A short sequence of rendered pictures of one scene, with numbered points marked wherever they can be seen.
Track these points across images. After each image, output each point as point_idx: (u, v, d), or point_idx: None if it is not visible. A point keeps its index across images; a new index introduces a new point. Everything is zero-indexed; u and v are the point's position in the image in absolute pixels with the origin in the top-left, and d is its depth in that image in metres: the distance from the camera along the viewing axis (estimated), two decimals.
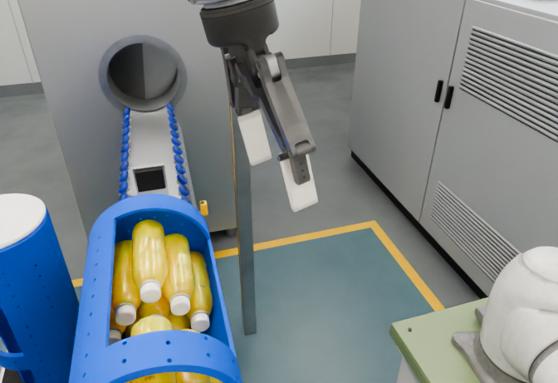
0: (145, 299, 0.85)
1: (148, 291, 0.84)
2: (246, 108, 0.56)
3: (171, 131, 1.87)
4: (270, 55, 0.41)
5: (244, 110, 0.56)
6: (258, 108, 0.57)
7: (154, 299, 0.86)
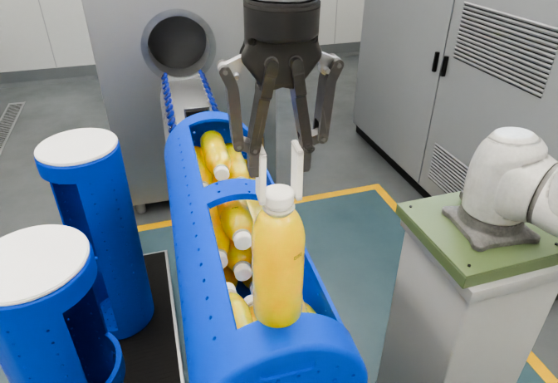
0: (218, 177, 1.17)
1: (221, 170, 1.16)
2: (301, 139, 0.52)
3: (206, 90, 2.19)
4: (220, 64, 0.45)
5: (299, 139, 0.52)
6: (304, 149, 0.50)
7: (224, 178, 1.18)
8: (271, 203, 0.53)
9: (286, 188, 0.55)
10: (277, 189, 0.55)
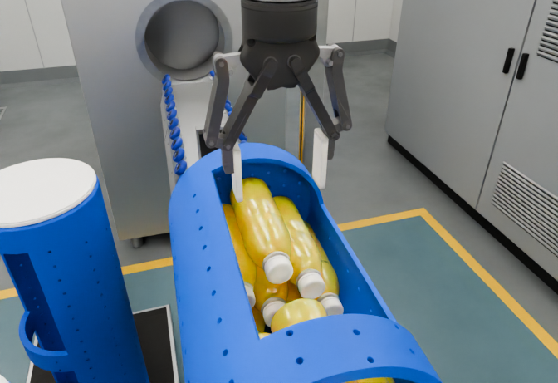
0: (272, 278, 0.61)
1: (278, 266, 0.60)
2: (325, 127, 0.52)
3: None
4: (217, 55, 0.44)
5: (323, 128, 0.52)
6: (330, 137, 0.51)
7: (284, 278, 0.62)
8: None
9: None
10: None
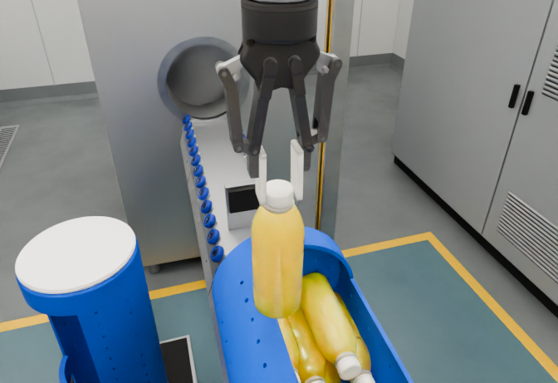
0: (271, 191, 0.54)
1: (272, 180, 0.56)
2: (300, 139, 0.52)
3: None
4: (218, 66, 0.45)
5: (299, 139, 0.52)
6: (304, 148, 0.50)
7: (285, 192, 0.54)
8: None
9: None
10: None
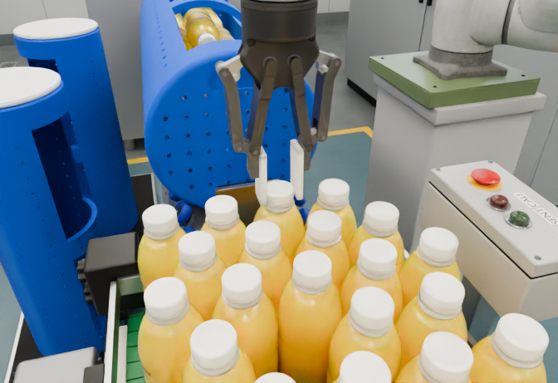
0: (271, 191, 0.54)
1: (272, 181, 0.56)
2: (300, 139, 0.52)
3: None
4: (218, 66, 0.44)
5: (298, 139, 0.52)
6: (304, 147, 0.50)
7: (285, 192, 0.54)
8: (378, 223, 0.51)
9: (389, 205, 0.53)
10: (380, 208, 0.53)
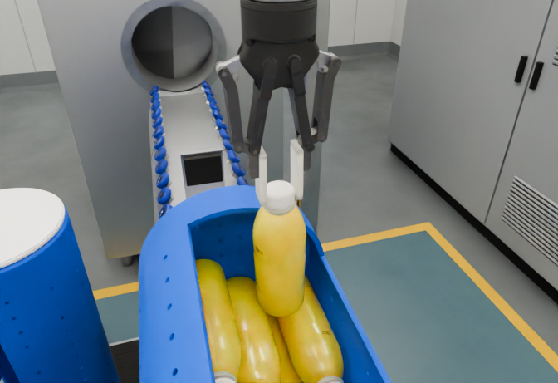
0: None
1: None
2: (300, 139, 0.52)
3: (214, 112, 1.50)
4: (218, 66, 0.45)
5: (298, 139, 0.52)
6: (304, 148, 0.50)
7: None
8: None
9: None
10: None
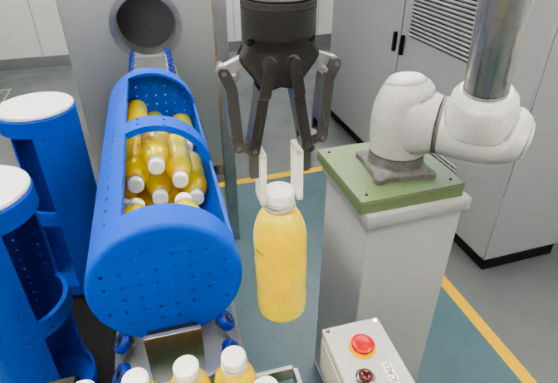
0: (178, 370, 0.66)
1: (183, 356, 0.68)
2: (300, 139, 0.52)
3: (168, 63, 2.31)
4: (217, 66, 0.45)
5: (298, 139, 0.52)
6: (304, 148, 0.50)
7: (190, 370, 0.66)
8: None
9: (272, 381, 0.64)
10: None
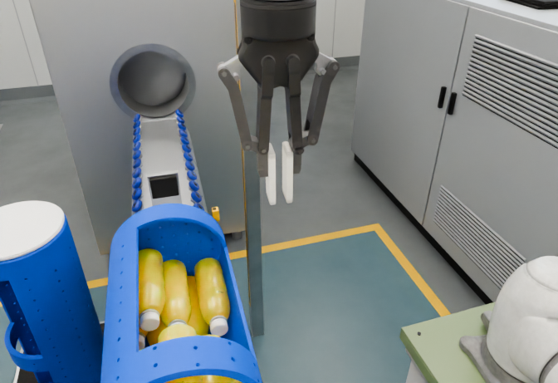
0: None
1: None
2: (266, 143, 0.51)
3: (182, 138, 1.92)
4: (335, 59, 0.48)
5: (267, 146, 0.51)
6: None
7: None
8: None
9: None
10: None
